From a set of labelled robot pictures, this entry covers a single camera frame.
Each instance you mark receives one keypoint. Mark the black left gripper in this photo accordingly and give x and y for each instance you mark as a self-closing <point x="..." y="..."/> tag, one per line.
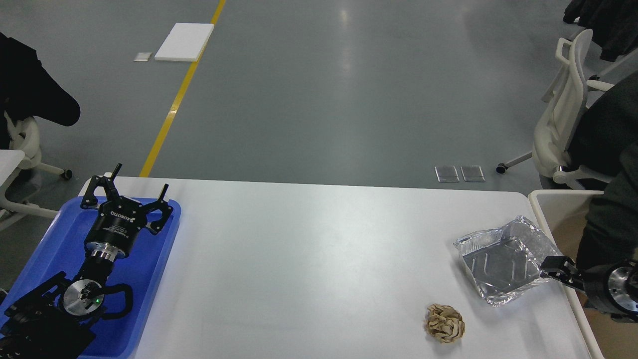
<point x="116" y="224"/>

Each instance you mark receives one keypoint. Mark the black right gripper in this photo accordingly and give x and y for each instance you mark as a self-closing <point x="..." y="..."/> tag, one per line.
<point x="610" y="288"/>

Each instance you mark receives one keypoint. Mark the aluminium foil tray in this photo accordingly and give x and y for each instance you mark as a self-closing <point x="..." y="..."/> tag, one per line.
<point x="505" y="262"/>

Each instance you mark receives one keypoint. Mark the beige plastic bin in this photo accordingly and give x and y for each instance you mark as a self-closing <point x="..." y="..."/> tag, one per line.
<point x="561" y="214"/>

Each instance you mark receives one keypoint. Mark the blue plastic tray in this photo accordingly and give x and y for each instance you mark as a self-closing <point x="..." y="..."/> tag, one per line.
<point x="89" y="279"/>

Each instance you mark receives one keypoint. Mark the white chair at left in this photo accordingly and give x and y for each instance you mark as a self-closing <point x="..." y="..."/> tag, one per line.
<point x="25" y="135"/>

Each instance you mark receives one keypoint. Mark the white side table corner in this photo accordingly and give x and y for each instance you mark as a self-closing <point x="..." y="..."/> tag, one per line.
<point x="9" y="165"/>

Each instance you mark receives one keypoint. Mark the crumpled brown paper ball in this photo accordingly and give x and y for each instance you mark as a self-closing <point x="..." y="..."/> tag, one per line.
<point x="444" y="323"/>

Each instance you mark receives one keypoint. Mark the right metal floor plate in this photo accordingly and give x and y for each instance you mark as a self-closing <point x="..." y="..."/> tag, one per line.
<point x="472" y="173"/>

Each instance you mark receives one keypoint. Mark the metal floor plate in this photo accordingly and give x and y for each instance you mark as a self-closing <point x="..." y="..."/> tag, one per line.
<point x="472" y="173"/>
<point x="447" y="174"/>

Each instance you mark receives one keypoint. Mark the person in green sweater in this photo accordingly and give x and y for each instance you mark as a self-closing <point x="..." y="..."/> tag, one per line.
<point x="606" y="142"/>

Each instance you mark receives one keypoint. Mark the small grey floor plate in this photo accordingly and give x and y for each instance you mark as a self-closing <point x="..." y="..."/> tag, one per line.
<point x="142" y="57"/>

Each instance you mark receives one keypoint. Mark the left metal floor plate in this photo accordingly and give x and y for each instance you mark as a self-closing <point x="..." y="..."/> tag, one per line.
<point x="447" y="174"/>

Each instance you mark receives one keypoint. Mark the black jacket on chair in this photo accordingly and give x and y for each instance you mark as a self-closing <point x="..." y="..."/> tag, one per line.
<point x="27" y="90"/>

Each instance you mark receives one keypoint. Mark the white office chair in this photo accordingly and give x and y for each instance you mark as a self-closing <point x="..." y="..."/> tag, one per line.
<point x="566" y="100"/>

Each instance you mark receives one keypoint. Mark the white foam board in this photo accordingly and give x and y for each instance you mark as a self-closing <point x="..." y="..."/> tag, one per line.
<point x="185" y="42"/>

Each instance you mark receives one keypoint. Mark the dark coat on rack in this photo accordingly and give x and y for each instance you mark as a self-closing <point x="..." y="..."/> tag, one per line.
<point x="614" y="24"/>

